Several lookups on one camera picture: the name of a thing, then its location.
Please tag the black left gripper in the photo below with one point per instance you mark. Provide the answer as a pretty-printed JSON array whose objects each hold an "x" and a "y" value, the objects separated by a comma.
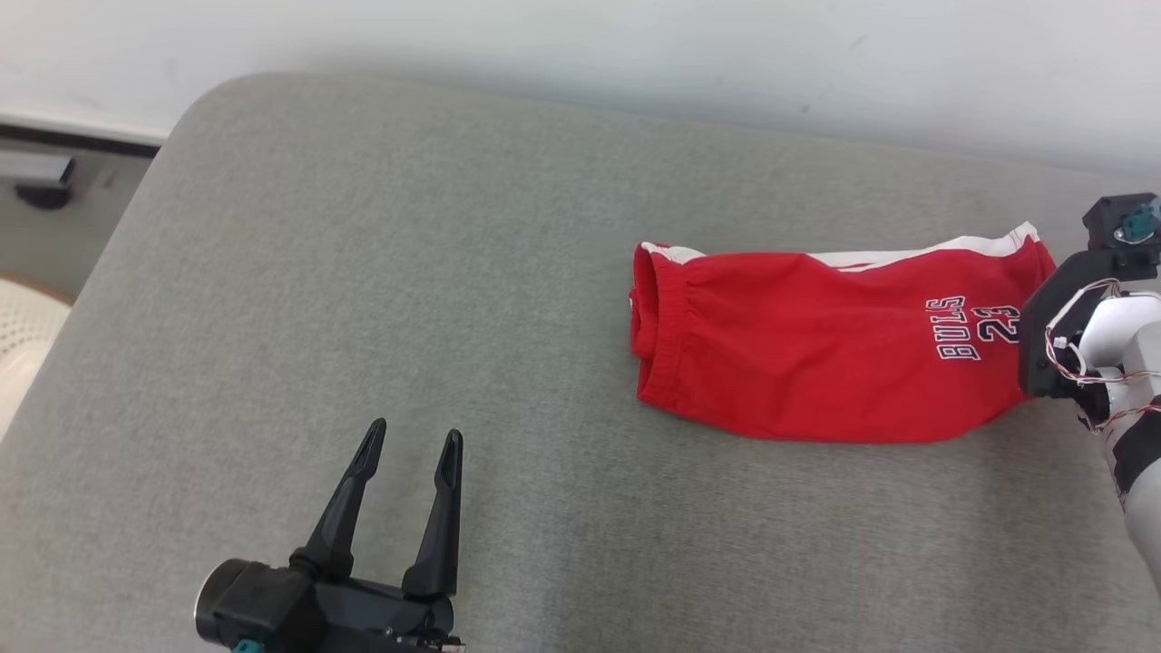
[{"x": 381, "y": 621}]

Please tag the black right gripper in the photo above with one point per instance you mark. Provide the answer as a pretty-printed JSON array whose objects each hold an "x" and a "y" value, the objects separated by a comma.
[{"x": 1039, "y": 354}]

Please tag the red basketball shorts white trim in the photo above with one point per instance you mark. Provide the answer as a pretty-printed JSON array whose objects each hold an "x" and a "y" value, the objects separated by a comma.
[{"x": 816, "y": 363}]

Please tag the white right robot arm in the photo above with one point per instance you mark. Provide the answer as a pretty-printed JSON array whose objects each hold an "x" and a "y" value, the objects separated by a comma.
[{"x": 1134, "y": 345}]

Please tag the grey fabric sofa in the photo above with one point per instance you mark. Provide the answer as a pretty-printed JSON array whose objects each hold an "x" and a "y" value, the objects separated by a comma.
[{"x": 363, "y": 272}]

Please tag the white laundry basket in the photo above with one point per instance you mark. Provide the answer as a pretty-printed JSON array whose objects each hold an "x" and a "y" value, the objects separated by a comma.
[{"x": 23, "y": 345}]

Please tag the dark grey floor object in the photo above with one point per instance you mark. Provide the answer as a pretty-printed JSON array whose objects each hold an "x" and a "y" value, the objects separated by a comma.
[{"x": 41, "y": 186}]

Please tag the white baseboard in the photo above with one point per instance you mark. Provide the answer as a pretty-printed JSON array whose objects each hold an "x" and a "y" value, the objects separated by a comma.
[{"x": 73, "y": 125}]

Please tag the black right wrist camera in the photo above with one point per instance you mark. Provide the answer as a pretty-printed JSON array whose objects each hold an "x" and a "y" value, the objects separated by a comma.
[{"x": 1111, "y": 222}]

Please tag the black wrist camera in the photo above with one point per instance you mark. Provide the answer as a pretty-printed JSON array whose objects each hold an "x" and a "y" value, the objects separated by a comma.
[
  {"x": 249, "y": 603},
  {"x": 1111, "y": 222}
]

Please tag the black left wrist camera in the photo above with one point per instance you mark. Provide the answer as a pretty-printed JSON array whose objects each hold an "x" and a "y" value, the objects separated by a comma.
[{"x": 249, "y": 603}]

